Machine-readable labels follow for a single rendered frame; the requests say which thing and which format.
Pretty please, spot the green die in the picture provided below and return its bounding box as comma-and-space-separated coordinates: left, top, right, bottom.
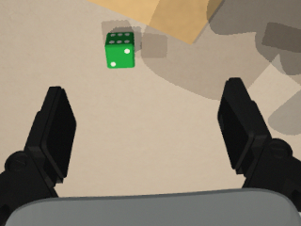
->
104, 32, 135, 69

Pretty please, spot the tan flat mat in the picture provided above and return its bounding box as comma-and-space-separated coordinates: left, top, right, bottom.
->
88, 0, 222, 44

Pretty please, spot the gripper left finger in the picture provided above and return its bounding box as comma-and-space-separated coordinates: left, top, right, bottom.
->
0, 86, 76, 226

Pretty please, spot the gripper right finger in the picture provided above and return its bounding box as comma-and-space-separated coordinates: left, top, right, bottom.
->
217, 77, 301, 213

